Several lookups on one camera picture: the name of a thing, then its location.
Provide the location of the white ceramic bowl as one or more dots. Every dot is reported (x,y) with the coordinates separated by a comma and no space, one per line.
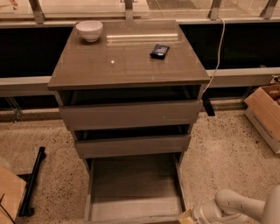
(89,30)

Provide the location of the yellow foam-wrapped gripper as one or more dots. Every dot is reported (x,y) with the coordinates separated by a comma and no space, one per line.
(201,213)

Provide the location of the grey drawer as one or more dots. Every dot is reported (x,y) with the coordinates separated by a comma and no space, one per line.
(130,115)
(131,146)
(144,189)

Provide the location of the cardboard box right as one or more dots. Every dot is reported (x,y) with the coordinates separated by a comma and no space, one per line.
(264,113)

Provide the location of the grey drawer cabinet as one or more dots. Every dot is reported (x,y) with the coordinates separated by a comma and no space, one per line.
(118,69)

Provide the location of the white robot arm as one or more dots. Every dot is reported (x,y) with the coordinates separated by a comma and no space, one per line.
(229,207)

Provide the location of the dark blue snack packet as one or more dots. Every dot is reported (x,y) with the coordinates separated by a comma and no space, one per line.
(159,51)

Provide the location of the metal window rail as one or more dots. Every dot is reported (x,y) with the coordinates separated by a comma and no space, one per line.
(223,78)

